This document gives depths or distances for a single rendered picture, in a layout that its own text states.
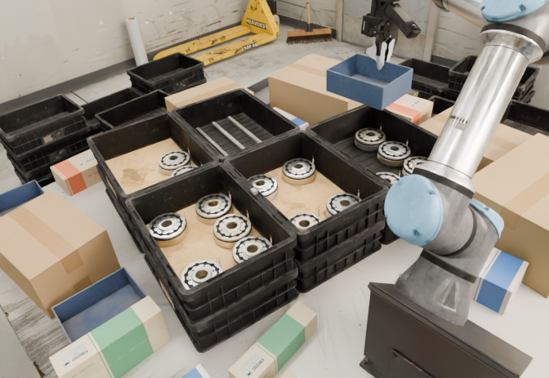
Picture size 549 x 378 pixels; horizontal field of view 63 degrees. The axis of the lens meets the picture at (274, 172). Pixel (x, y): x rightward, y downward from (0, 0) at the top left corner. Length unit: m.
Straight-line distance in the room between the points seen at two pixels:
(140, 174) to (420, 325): 1.00
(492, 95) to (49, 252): 1.09
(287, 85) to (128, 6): 2.89
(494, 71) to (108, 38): 3.92
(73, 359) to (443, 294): 0.78
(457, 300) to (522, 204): 0.44
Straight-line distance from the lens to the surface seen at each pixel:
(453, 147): 0.87
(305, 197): 1.34
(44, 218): 1.44
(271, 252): 1.04
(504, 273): 1.28
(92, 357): 1.11
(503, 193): 1.33
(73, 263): 1.31
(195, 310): 1.05
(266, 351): 1.09
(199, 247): 1.22
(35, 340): 1.36
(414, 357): 0.98
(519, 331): 1.29
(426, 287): 0.94
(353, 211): 1.15
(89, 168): 1.75
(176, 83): 2.86
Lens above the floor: 1.68
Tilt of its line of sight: 36 degrees down
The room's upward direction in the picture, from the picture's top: 4 degrees counter-clockwise
